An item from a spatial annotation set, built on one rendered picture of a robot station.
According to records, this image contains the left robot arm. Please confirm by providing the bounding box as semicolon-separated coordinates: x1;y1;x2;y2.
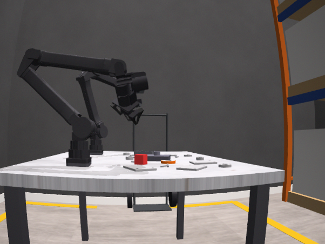
76;71;117;153

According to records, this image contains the red cube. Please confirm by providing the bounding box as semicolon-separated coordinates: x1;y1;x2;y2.
134;154;147;165

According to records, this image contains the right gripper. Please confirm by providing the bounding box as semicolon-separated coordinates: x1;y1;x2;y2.
110;92;144;125

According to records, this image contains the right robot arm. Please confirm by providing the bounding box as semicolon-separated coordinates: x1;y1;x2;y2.
17;48;148;164

